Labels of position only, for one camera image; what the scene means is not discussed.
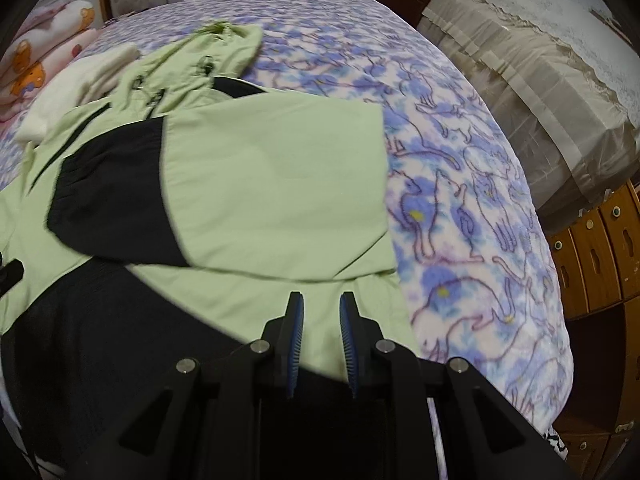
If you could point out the white folded cloth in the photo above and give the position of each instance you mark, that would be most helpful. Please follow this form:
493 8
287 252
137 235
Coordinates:
65 90

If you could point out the pink bear print quilt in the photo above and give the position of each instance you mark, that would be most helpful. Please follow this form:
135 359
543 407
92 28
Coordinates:
40 45

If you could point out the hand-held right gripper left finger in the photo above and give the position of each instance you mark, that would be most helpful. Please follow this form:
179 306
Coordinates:
295 340

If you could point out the blue cat print blanket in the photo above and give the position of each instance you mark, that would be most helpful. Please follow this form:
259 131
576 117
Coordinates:
450 160

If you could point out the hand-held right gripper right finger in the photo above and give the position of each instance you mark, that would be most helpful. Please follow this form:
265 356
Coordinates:
348 340

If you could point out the wooden drawer cabinet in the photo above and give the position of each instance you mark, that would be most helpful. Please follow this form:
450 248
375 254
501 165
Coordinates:
600 260

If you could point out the beige lace covered furniture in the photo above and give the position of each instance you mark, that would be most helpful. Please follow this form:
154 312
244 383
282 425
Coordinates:
525 60

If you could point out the black white patterned cloth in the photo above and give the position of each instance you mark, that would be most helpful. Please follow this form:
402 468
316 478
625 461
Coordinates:
556 445

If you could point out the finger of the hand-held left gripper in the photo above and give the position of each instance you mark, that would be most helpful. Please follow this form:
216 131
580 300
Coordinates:
10 277

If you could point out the green and black jacket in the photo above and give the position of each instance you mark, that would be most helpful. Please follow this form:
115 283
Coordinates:
275 185

